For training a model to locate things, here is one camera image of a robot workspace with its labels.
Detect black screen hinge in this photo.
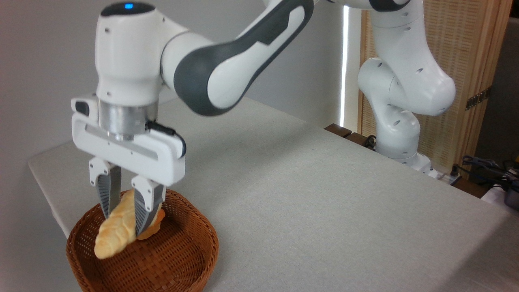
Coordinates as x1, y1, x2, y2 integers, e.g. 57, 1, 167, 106
465, 86, 493, 111

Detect grey device housing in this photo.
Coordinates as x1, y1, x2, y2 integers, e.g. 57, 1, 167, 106
504, 180, 519, 210

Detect long pale braided bread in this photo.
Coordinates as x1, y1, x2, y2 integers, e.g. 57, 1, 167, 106
94, 189, 137, 260

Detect wooden bamboo folding screen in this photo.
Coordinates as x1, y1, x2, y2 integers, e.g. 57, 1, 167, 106
358, 0, 514, 180

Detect grey tablecloth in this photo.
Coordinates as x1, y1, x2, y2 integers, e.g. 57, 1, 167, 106
28, 96, 519, 292

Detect round orange bread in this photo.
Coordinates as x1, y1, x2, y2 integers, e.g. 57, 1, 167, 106
136, 208, 166, 241

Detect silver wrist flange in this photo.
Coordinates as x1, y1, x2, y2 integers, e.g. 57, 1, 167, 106
98, 101, 159, 142

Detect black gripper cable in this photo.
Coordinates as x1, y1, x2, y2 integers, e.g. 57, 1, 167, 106
145, 120, 187, 158

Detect black cable bundle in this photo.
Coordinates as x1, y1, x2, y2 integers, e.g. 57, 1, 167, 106
461, 155, 519, 184

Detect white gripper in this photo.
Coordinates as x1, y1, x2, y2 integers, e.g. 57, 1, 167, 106
71, 93, 187, 236

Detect brown wicker basket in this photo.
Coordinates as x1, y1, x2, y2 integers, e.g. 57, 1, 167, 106
66, 188, 220, 292

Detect dark wooden board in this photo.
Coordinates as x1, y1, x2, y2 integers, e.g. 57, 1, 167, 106
453, 178, 488, 199
345, 132, 377, 151
324, 123, 353, 138

